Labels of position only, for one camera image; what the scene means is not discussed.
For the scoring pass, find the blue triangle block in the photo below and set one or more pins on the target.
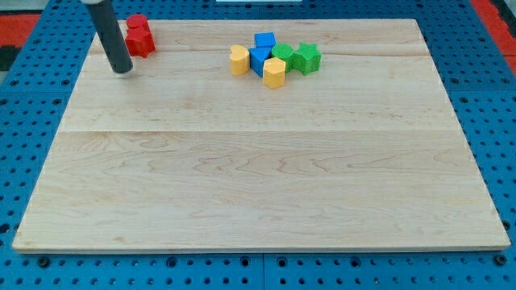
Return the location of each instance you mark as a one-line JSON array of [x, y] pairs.
[[257, 58]]

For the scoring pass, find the yellow heart block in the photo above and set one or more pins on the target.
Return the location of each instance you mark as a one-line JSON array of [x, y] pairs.
[[239, 60]]

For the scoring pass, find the light wooden board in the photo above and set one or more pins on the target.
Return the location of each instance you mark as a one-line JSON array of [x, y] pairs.
[[364, 155]]

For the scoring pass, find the green cylinder block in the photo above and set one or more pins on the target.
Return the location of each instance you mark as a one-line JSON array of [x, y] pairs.
[[284, 52]]

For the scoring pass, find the green star block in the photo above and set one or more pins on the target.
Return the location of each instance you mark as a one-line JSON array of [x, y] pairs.
[[307, 58]]

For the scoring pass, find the blue cube block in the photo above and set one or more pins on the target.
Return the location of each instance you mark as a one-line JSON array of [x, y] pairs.
[[265, 39]]

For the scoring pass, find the red cylinder block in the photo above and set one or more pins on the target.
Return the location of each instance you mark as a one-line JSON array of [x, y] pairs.
[[137, 21]]

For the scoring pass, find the yellow hexagon block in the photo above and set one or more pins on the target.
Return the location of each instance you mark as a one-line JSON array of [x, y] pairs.
[[274, 73]]

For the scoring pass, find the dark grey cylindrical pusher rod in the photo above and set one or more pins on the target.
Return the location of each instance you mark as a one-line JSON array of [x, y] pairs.
[[110, 35]]

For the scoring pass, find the red star block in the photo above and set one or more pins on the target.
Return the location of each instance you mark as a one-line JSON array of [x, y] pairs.
[[139, 42]]

